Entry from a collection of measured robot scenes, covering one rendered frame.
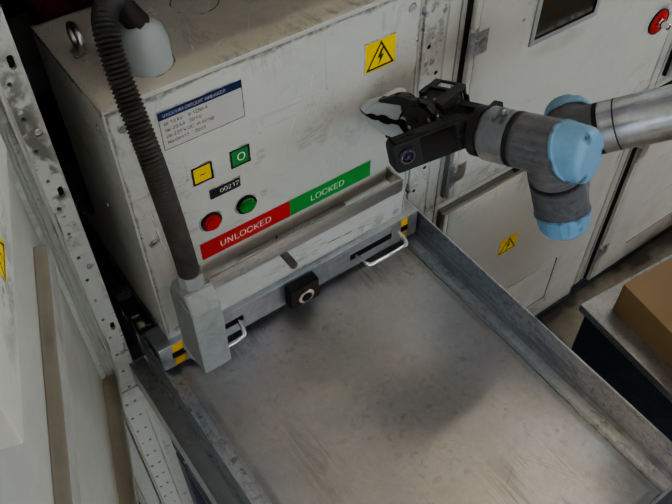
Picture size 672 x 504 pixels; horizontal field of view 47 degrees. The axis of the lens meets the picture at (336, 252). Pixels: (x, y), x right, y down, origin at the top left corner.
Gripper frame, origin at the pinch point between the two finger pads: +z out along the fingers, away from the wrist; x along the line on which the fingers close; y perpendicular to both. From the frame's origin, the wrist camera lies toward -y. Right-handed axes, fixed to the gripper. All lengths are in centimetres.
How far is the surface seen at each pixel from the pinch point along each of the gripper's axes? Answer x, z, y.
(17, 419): 17, -24, -67
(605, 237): -98, 5, 94
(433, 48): 0.3, 1.2, 20.2
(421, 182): -29.8, 9.1, 20.9
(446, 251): -36.0, -2.1, 11.6
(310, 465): -41, -8, -35
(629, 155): -67, -1, 94
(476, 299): -41.4, -10.5, 7.8
